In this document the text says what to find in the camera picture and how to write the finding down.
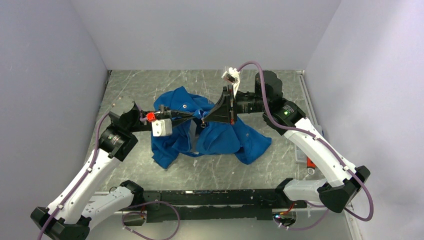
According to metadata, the purple cable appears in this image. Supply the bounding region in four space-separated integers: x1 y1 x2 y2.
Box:
36 105 181 240
236 60 375 232

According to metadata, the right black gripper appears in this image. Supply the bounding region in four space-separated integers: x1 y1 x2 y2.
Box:
203 84 269 125

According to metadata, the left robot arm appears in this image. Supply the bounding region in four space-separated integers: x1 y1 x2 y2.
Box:
30 97 194 240

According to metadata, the clear plastic organizer box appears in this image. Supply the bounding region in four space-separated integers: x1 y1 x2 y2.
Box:
294 122 326 163

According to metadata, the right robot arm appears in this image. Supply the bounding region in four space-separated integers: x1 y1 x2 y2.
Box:
203 67 371 213

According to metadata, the blue zip jacket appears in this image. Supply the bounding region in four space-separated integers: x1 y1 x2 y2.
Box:
151 86 272 169

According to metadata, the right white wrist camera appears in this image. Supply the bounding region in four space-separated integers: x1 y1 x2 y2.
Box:
221 66 241 97

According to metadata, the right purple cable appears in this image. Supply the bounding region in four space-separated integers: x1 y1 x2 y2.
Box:
236 60 375 232

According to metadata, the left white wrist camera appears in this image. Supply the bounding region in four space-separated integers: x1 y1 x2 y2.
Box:
146 112 173 137

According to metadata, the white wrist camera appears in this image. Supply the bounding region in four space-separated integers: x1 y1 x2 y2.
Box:
146 112 173 137
221 66 241 97

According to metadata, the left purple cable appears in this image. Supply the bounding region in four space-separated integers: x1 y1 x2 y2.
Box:
36 105 181 240

